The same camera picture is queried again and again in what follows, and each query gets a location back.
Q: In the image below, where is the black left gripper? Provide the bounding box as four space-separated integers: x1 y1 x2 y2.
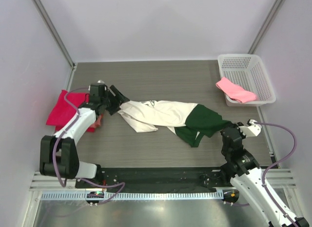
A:
100 85 129 115

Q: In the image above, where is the white and green t shirt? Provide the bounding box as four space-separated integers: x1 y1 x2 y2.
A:
118 100 233 147

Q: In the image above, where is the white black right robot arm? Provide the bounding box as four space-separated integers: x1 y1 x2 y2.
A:
220 120 309 227

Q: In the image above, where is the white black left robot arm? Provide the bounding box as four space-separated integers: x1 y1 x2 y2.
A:
39 82 129 187

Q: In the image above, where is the folded salmon t shirt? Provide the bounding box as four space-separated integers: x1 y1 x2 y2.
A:
90 115 103 128

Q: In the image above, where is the folded magenta t shirt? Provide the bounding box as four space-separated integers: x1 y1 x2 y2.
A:
46 90 89 129

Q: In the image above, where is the pink t shirt in basket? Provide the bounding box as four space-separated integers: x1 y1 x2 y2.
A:
215 77 257 103

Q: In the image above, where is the white perforated plastic basket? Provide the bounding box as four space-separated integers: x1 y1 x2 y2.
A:
217 54 276 107

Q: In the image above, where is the aluminium frame rail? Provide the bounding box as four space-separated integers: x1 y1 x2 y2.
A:
30 168 296 191

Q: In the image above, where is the white slotted cable duct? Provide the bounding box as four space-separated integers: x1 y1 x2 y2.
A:
40 190 224 201

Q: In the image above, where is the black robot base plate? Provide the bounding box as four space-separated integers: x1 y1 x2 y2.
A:
89 167 230 188

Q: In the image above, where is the left aluminium corner post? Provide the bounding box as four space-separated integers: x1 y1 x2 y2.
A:
32 0 75 69

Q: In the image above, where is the aluminium corner post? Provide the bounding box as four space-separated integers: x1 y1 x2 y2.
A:
32 0 75 69
248 0 285 54

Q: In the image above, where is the right aluminium corner post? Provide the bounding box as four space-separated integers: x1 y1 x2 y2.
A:
248 0 285 54

